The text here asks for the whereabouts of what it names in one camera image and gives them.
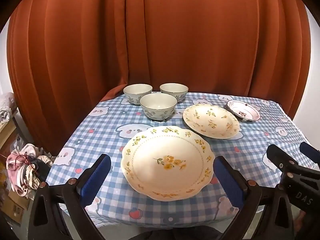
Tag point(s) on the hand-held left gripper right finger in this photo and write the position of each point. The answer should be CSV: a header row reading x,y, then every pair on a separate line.
x,y
228,180

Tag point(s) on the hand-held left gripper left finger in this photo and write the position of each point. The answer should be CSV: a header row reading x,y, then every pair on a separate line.
x,y
95,177

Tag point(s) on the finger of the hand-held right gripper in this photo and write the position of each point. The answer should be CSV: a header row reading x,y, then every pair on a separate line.
x,y
310,151
277,155

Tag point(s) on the small red patterned plate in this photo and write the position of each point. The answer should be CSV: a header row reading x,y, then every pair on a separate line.
x,y
243,110

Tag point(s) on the large yellow flower plate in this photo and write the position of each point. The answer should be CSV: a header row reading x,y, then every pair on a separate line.
x,y
170,177

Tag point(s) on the medium yellow flower plate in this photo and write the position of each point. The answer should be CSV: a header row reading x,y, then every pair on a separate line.
x,y
212,120

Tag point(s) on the blue floral bowl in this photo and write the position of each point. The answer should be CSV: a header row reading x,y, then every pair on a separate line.
x,y
158,105
173,91
136,91

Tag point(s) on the blue checked cartoon tablecloth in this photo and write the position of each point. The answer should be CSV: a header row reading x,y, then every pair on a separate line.
x,y
105,135

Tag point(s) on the pile of pink clothes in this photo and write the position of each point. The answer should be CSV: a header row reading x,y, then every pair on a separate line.
x,y
17,165

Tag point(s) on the cardboard box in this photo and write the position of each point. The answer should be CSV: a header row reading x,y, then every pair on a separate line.
x,y
12,210

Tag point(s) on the wooden shelf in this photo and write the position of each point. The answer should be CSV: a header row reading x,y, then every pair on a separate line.
x,y
10,132

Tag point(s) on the grey folded cloth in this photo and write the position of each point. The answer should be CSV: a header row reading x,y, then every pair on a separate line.
x,y
6,107

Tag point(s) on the rust orange curtain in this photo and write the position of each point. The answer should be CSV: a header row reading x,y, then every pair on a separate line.
x,y
160,35

